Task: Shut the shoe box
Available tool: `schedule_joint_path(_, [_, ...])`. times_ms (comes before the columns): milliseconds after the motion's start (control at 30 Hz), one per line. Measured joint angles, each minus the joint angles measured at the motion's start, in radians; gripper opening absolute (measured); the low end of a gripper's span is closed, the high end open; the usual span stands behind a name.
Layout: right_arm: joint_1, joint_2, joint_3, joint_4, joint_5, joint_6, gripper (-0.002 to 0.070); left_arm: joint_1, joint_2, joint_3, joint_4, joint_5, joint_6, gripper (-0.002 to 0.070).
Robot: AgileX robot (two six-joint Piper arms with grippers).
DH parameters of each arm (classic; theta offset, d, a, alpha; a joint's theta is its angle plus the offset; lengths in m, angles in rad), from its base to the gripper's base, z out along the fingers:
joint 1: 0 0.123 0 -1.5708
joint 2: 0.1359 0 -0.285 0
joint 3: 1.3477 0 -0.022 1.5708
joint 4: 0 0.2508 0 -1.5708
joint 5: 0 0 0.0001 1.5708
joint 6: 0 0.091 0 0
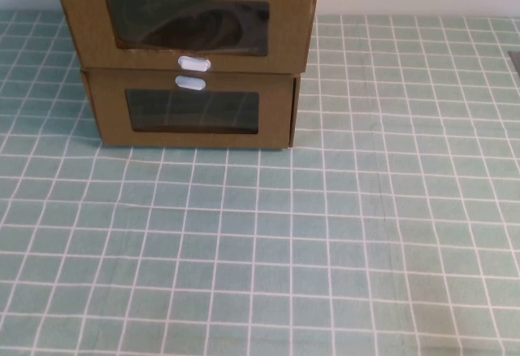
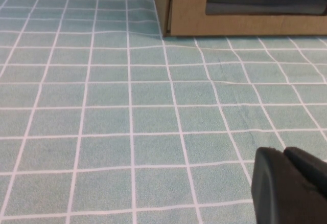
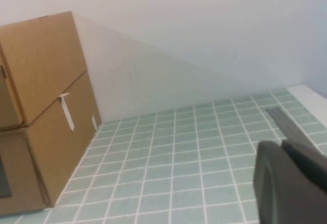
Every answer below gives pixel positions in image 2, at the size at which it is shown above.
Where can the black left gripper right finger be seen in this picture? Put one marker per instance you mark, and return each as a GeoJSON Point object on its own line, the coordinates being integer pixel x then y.
{"type": "Point", "coordinates": [311, 173]}

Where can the brown cardboard windowed drawer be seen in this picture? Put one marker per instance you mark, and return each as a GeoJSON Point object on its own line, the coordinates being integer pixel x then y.
{"type": "Point", "coordinates": [189, 9]}

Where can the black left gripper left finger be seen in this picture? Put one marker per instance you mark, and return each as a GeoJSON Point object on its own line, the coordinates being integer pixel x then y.
{"type": "Point", "coordinates": [281, 203]}

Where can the brown cardboard shoe box shell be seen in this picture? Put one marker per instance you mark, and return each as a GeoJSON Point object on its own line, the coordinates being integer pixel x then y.
{"type": "Point", "coordinates": [161, 4]}

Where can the green checked tablecloth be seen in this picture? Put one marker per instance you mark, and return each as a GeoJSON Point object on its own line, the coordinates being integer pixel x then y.
{"type": "Point", "coordinates": [127, 119]}

